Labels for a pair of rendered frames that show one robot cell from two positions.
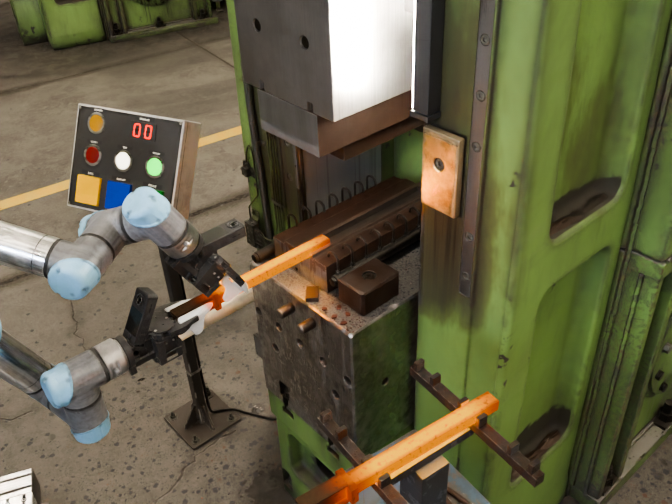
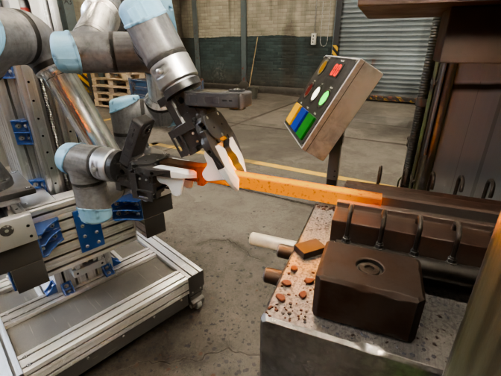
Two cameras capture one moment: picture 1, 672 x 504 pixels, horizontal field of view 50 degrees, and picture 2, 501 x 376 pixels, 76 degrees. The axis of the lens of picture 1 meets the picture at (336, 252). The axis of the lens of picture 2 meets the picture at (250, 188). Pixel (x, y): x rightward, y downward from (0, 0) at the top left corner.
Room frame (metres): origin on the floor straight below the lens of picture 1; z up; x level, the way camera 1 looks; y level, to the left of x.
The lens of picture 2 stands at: (1.00, -0.29, 1.23)
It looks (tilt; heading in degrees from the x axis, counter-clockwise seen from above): 24 degrees down; 62
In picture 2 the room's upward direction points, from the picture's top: straight up
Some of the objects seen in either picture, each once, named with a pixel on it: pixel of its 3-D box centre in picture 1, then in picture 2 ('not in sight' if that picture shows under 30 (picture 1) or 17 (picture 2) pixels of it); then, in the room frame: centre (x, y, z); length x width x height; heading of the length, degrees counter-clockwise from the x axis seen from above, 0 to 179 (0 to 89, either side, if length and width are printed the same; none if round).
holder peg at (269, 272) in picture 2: (306, 326); (275, 277); (1.24, 0.08, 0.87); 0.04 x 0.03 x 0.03; 130
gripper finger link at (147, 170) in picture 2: (178, 325); (155, 169); (1.11, 0.33, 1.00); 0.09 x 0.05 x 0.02; 127
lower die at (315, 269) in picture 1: (363, 226); (474, 233); (1.51, -0.07, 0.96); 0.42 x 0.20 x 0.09; 130
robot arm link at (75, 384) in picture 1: (74, 379); (84, 161); (0.99, 0.51, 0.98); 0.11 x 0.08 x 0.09; 130
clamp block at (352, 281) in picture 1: (369, 286); (366, 286); (1.28, -0.07, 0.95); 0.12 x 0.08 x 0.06; 130
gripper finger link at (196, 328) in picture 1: (197, 322); (177, 182); (1.15, 0.30, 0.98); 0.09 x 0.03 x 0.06; 127
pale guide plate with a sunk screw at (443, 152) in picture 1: (441, 171); not in sight; (1.22, -0.21, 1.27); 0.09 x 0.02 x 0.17; 40
